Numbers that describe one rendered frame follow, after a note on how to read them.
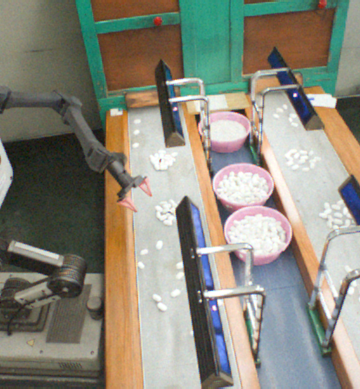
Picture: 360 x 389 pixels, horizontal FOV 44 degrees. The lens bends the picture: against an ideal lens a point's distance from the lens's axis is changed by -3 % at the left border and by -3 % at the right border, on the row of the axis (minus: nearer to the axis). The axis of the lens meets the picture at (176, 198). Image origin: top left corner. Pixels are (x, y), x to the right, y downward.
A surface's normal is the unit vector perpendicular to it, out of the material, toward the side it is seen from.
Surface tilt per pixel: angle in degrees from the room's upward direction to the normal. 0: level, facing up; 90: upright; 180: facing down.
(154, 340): 0
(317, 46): 90
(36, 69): 90
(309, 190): 0
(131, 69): 90
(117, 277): 0
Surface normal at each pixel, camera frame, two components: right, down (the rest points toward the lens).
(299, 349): -0.07, -0.72
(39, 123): 0.12, 0.68
